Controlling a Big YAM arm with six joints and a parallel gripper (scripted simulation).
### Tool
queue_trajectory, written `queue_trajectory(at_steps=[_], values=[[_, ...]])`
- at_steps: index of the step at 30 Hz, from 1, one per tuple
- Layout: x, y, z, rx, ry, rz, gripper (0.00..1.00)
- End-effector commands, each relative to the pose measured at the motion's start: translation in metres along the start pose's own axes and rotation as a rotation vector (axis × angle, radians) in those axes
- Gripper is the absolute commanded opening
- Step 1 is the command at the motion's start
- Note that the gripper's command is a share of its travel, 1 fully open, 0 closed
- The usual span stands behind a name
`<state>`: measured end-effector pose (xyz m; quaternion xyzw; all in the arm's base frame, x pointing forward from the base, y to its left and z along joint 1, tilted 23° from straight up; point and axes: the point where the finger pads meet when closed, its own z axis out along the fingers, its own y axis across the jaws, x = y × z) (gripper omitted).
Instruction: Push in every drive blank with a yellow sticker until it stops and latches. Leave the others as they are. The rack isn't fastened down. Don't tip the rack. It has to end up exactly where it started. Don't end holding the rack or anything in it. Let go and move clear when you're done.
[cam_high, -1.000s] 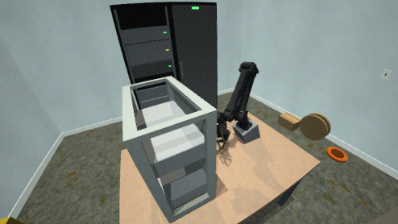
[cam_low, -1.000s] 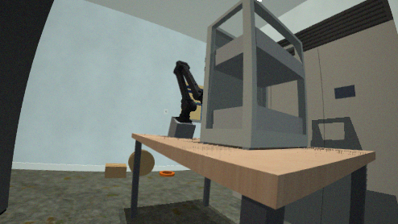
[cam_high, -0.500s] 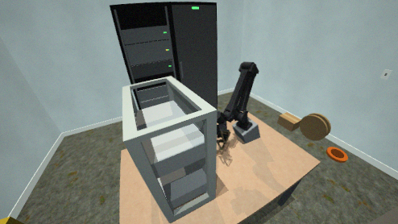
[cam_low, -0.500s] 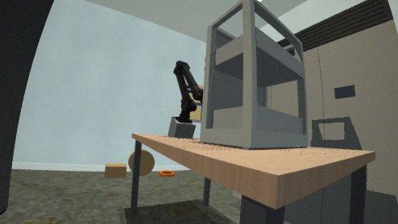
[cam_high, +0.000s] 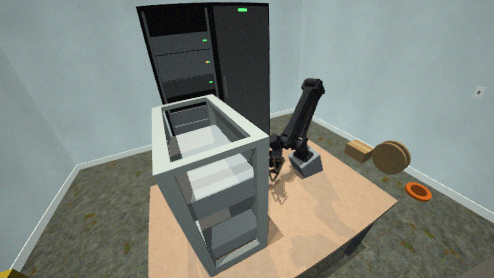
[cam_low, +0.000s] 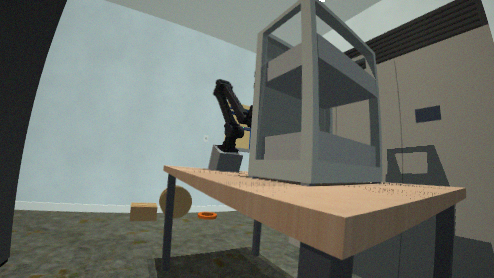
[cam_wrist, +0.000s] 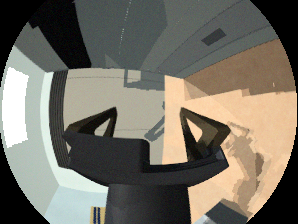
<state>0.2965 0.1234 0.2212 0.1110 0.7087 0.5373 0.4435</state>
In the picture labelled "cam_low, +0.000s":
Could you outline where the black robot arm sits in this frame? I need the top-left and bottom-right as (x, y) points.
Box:
(213, 79), (253, 152)

